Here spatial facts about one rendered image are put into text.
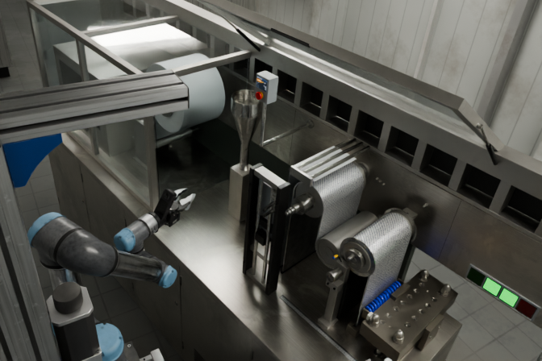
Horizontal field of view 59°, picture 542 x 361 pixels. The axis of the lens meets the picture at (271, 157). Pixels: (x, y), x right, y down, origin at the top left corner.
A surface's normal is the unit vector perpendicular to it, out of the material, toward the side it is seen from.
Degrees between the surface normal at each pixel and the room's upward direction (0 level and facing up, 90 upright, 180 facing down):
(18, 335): 90
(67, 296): 0
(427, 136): 90
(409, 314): 0
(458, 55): 90
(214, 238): 0
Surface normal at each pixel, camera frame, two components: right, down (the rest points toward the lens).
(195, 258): 0.08, -0.83
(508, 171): -0.72, 0.33
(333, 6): 0.51, 0.51
